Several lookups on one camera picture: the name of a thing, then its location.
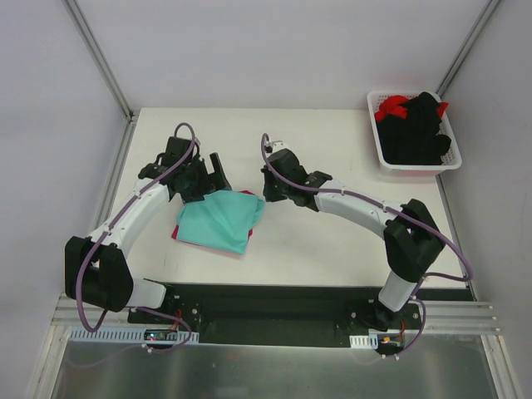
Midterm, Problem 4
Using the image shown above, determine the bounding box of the teal t shirt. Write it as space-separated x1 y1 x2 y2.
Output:
175 189 267 255

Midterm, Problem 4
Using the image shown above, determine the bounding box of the pink t shirt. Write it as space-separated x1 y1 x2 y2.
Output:
170 189 257 255

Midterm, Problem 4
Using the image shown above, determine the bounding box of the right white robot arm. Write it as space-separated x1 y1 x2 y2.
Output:
261 145 446 332

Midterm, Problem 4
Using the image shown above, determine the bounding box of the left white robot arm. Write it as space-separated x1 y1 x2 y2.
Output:
65 136 230 323

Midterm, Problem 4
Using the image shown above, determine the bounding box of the red t shirt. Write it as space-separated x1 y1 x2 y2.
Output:
374 91 449 122

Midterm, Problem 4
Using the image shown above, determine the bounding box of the black t shirt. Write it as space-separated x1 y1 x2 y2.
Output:
375 116 451 165

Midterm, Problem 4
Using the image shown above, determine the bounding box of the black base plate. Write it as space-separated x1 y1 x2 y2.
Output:
126 282 423 347

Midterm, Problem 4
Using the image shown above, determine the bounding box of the left grey cable duct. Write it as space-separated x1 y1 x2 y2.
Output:
70 327 200 345

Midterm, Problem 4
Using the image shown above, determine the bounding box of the grey cable duct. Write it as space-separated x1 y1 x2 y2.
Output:
70 327 200 345
349 334 378 350

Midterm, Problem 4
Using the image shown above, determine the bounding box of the left aluminium frame post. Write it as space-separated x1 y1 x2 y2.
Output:
62 0 135 122

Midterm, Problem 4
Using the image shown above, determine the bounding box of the aluminium frame post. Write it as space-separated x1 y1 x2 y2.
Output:
436 0 505 98
62 0 135 122

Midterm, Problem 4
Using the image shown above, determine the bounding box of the right grey cable duct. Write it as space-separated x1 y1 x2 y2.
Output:
349 334 378 350

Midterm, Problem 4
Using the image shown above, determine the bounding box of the aluminium front rail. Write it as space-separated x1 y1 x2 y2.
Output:
424 301 501 336

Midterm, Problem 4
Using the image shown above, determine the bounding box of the right aluminium frame post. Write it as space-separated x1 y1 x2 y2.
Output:
436 0 505 98

